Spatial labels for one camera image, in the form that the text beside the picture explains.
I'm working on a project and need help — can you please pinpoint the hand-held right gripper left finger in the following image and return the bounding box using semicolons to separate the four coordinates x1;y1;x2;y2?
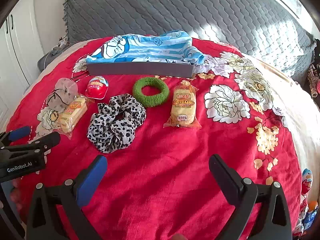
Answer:
26;155;108;240

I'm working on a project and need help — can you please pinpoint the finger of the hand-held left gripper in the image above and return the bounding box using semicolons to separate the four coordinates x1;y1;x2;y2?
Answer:
0;126;32;147
0;132;61;154

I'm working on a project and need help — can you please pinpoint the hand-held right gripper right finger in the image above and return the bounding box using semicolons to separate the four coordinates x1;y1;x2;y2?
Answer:
209;154;293;240

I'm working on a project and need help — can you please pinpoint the small yellow snack packet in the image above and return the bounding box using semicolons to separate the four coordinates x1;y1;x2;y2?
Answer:
56;95;94;138

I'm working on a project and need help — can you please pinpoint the leopard print scrunchie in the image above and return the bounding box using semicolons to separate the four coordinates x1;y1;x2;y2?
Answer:
87;93;147;154

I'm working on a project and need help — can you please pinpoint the red floral blanket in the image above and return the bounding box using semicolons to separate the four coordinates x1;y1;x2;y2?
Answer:
5;37;302;240

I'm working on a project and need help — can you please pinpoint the red chocolate egg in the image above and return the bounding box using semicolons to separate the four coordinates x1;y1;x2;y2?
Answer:
85;75;110;98

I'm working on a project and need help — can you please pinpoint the white wardrobe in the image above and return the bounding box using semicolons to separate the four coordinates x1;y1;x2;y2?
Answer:
0;0;43;130

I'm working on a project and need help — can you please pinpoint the grey bag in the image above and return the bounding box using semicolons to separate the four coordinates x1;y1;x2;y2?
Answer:
37;47;60;71

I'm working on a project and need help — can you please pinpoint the blue chocolate egg packet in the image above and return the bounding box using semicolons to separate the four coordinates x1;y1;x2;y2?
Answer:
301;168;314;196

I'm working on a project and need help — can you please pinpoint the large yellow snack packet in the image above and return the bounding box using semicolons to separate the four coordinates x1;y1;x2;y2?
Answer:
163;80;202;130

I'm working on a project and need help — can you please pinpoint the cream bedsheet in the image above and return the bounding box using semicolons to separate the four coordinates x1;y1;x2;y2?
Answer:
239;52;320;207

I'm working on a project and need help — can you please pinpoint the green knitted scrunchie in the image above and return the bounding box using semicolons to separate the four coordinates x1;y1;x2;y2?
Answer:
132;77;170;108

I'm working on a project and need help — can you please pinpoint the grey rectangular box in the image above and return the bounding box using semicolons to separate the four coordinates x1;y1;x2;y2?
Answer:
86;61;197;79

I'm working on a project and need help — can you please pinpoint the striped plush toy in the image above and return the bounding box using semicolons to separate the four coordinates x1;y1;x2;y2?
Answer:
307;63;320;98

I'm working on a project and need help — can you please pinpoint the blue striped cartoon cloth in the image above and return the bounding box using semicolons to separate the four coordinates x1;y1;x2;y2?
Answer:
85;30;207;66

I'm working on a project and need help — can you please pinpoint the grey quilted cover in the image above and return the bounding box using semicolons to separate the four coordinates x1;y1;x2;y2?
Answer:
62;0;317;78

